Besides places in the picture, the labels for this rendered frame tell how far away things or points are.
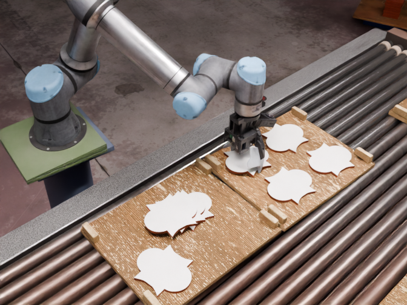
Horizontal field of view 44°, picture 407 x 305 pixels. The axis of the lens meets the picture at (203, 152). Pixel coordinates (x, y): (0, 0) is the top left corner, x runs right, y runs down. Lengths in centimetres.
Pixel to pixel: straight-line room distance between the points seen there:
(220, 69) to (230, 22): 302
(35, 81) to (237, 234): 75
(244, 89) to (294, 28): 304
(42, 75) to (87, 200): 41
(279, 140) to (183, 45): 246
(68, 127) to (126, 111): 164
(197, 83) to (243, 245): 43
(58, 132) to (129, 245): 51
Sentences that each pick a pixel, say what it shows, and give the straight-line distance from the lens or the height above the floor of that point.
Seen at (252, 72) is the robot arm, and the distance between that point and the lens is 129.
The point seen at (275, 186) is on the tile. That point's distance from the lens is 147.
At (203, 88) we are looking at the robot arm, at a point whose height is 126.
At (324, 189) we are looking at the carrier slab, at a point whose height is 94.
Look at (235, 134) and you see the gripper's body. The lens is 141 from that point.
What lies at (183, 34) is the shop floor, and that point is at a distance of 413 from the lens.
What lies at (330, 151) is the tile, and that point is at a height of 95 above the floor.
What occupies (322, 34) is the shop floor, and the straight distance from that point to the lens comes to 429.
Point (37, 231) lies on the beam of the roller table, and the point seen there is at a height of 92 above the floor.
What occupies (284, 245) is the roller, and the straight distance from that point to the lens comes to 137.
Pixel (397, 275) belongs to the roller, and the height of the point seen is 92.
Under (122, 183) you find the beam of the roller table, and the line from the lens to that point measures 151.
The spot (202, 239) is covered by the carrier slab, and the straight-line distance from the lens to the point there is 133.
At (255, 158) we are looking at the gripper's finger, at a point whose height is 100.
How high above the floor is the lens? 198
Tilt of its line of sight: 42 degrees down
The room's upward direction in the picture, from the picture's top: 2 degrees clockwise
